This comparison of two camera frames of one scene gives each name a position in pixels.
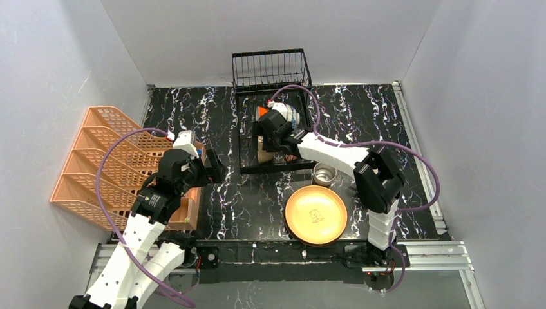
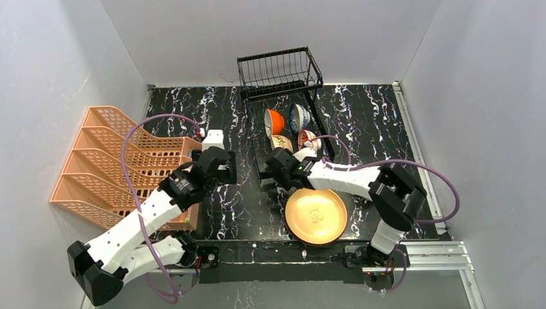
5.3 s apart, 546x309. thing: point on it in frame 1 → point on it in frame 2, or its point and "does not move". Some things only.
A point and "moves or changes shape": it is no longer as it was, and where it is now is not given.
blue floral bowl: x=291 y=114 moves or changes shape
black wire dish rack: x=281 y=76 moves or changes shape
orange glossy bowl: x=260 y=111 moves or changes shape
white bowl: x=263 y=156 moves or changes shape
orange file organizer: x=116 y=158 does not move
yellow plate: x=316 y=215 does not move
